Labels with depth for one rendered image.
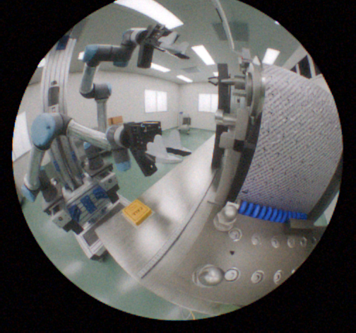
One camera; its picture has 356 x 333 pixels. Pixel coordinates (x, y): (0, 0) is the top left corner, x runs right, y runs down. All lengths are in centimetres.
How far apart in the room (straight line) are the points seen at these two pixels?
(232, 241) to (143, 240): 22
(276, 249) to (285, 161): 15
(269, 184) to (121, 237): 38
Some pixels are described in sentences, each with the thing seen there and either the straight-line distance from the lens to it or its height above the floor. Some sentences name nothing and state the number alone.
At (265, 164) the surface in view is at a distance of 20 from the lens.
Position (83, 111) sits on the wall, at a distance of 355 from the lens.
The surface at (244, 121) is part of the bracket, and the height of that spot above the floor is 118.
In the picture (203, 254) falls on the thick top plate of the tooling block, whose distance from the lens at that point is 17.
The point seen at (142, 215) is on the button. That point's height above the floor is 92.
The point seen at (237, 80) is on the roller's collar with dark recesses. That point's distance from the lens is 47.
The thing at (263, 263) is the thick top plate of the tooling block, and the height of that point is 103.
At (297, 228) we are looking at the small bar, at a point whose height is 105.
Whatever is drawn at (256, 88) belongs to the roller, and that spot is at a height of 124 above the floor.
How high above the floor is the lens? 119
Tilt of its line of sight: 26 degrees down
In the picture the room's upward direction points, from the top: straight up
